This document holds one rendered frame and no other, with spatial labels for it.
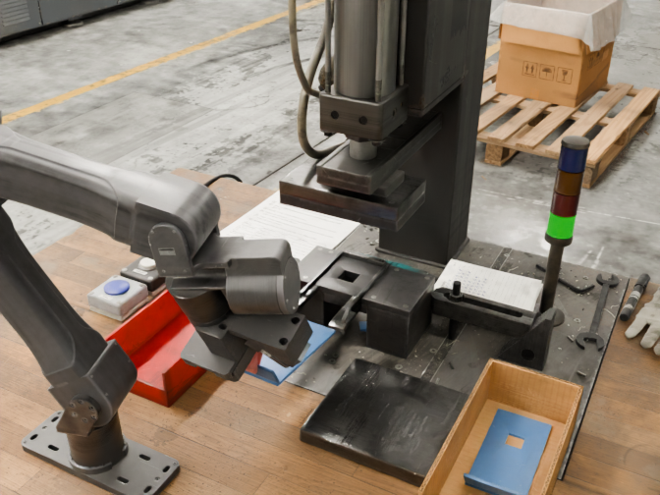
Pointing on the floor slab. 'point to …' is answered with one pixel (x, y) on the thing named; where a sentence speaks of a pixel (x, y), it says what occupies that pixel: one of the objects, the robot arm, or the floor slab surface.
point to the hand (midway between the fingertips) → (250, 365)
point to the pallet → (545, 118)
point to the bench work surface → (291, 404)
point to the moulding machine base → (52, 14)
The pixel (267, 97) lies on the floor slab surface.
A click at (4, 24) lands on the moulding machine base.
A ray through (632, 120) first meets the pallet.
